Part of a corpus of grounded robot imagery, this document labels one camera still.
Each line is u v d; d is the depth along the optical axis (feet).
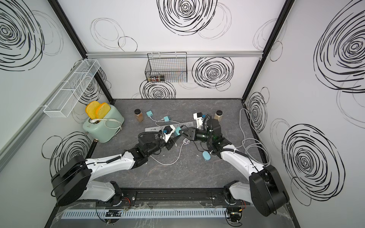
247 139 3.16
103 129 2.84
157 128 3.25
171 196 2.47
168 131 2.10
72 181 1.37
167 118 3.45
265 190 1.32
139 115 3.28
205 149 2.27
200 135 2.28
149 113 3.56
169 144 2.24
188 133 2.30
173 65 3.16
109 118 2.86
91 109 2.80
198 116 2.40
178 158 2.85
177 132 2.42
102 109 2.82
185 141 3.07
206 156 2.86
